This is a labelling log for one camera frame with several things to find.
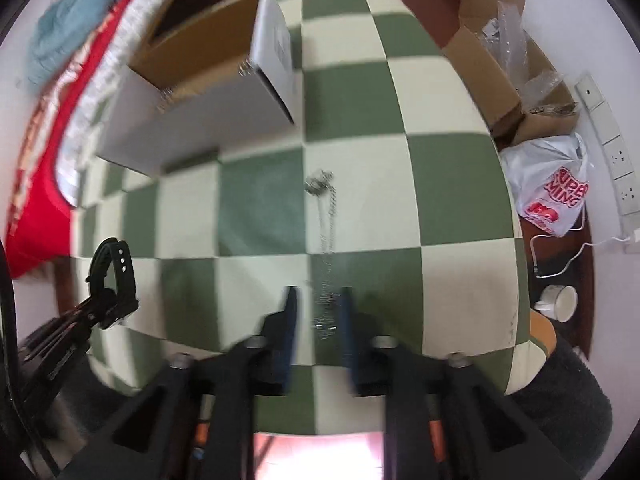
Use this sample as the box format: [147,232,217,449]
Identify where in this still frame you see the black wristband watch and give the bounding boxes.
[86,237,139,330]

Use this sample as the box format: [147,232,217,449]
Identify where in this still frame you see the white cardboard jewelry box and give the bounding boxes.
[96,0,296,176]

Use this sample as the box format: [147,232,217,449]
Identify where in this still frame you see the red bed blanket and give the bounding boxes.
[2,0,172,280]

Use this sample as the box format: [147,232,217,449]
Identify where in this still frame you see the white mug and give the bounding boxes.
[534,285,578,323]

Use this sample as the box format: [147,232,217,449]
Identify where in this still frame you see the embroidered white bed cover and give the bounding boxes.
[6,8,122,241]

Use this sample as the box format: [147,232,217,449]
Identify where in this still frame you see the patchwork mattress cover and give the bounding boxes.
[54,0,169,208]

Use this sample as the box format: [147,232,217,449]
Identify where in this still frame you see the green white checkered tablecloth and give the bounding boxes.
[72,0,549,434]

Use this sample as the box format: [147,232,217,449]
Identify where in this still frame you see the white red plastic bag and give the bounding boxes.
[500,133,590,237]

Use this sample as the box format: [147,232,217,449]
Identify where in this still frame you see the white power strip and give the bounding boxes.
[574,72,640,254]

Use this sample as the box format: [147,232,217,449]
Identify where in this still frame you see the blue quilt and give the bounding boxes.
[26,0,119,92]

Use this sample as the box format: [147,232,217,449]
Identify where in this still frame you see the brown cardboard box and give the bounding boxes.
[444,0,578,145]

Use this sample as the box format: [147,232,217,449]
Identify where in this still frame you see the white charging cable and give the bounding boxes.
[528,204,634,280]

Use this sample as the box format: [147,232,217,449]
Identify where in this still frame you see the thin silver necklace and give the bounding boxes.
[304,169,342,340]

